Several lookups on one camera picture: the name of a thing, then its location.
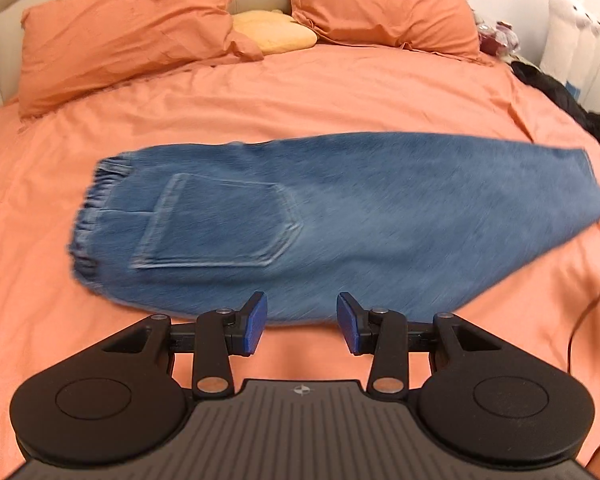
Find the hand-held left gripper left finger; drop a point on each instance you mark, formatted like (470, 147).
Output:
(255, 322)

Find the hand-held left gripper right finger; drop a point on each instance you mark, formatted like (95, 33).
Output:
(347, 322)

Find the blue denim pants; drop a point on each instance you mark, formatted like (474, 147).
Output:
(355, 235)

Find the black cloth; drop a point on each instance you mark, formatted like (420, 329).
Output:
(560, 92)

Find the white plush toy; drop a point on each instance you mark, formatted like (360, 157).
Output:
(570, 30)

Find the yellow cushion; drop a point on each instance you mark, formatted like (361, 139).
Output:
(275, 32)

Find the orange pillow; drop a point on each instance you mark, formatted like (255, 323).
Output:
(125, 30)
(385, 5)

